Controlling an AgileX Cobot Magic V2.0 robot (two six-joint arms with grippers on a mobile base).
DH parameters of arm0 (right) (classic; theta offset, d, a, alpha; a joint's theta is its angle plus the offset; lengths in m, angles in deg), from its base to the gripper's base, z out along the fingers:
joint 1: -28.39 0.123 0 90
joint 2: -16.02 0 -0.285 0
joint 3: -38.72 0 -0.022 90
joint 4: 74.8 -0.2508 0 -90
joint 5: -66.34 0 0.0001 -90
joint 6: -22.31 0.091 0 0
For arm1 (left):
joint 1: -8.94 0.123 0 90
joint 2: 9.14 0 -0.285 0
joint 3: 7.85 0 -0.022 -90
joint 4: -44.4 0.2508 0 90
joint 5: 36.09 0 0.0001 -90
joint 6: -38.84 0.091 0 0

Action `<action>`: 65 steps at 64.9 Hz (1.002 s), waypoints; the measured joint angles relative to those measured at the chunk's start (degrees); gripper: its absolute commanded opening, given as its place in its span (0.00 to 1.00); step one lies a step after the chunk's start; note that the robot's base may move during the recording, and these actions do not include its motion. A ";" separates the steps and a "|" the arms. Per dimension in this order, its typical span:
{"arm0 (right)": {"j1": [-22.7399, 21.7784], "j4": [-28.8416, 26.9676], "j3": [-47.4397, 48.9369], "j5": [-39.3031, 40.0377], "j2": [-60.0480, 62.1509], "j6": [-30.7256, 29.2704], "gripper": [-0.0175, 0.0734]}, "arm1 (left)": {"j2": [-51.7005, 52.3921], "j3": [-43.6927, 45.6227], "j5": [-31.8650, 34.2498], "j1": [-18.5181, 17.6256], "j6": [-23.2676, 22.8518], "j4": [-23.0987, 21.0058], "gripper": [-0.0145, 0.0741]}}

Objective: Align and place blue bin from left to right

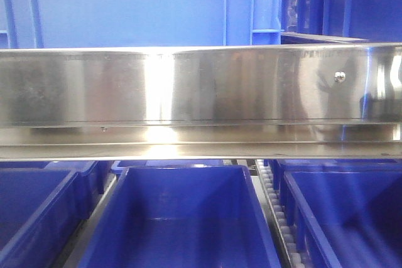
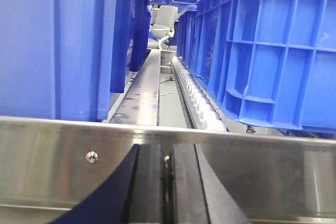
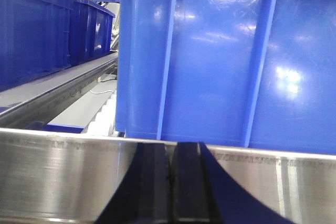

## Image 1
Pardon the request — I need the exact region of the blue plastic bin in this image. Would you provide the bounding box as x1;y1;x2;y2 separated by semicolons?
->
79;166;280;267
282;169;402;268
1;168;80;267

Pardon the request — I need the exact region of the blue bin behind left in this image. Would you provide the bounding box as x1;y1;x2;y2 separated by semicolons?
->
45;161;111;219

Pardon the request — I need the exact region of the roller conveyor track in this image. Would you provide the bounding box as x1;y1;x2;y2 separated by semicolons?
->
255;159;305;268

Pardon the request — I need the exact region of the large blue crate upper shelf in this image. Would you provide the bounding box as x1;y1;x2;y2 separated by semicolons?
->
1;0;281;48

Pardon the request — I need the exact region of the dark blue crate upper right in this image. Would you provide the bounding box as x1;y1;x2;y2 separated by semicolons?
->
281;0;401;42

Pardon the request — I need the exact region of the stainless steel shelf rail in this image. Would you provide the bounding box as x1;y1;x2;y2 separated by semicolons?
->
1;43;401;161

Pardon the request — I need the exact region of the silver rail bolt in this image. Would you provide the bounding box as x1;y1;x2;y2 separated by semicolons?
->
334;72;346;83

